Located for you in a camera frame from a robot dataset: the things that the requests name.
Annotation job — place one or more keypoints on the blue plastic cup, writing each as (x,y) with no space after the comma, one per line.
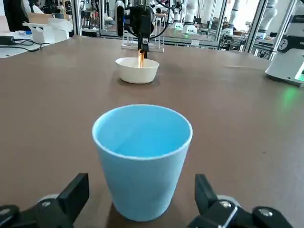
(142,180)

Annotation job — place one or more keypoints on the white bowl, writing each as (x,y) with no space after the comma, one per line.
(133,73)

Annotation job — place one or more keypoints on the black power adapter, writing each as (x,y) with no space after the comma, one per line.
(6,40)

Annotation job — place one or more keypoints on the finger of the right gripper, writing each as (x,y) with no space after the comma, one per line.
(146,47)
(140,42)

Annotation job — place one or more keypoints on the aluminium frame post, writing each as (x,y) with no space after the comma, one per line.
(77,16)

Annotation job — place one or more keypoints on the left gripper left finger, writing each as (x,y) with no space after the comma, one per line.
(71,197)

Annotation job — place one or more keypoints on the white foam box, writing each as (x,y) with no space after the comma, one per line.
(54,31)

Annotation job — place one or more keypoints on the orange brush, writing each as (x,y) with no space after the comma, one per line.
(141,62)

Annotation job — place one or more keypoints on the person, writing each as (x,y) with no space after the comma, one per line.
(14,16)

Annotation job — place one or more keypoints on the cardboard box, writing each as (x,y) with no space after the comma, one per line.
(41,17)

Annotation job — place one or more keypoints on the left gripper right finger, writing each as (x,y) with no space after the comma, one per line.
(206,199)

